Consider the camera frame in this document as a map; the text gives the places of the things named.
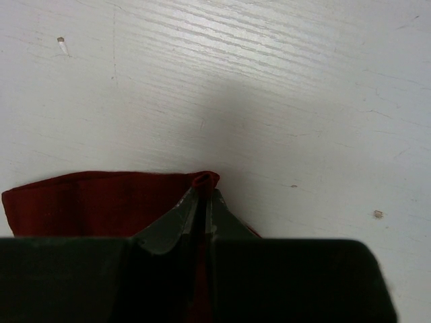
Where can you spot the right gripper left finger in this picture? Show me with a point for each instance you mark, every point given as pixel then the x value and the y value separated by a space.
pixel 164 234

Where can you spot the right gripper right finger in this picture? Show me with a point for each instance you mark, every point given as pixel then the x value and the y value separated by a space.
pixel 220 222

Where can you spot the dark red t shirt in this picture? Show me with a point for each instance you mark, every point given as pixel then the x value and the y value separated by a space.
pixel 73 257

